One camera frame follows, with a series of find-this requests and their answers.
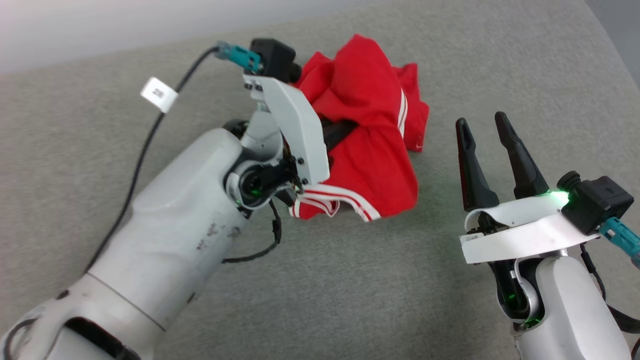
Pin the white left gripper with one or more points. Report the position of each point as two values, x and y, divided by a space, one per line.
300 130

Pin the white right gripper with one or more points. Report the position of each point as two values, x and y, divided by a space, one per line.
520 232

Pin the red garment with white stripes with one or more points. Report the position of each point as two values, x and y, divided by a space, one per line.
370 165

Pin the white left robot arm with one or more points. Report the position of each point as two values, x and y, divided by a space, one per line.
175 225

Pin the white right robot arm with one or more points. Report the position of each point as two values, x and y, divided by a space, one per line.
565 310

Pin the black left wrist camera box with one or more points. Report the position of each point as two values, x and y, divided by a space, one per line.
274 59

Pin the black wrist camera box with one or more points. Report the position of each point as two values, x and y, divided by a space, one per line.
274 59
597 202

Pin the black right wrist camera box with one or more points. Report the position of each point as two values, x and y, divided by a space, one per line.
597 202

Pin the teal left camera connector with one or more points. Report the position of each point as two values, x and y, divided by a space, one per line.
241 56

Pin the teal camera connector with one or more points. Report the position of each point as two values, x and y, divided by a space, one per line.
241 56
622 240

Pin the teal right camera connector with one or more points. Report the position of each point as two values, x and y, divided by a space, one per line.
622 240

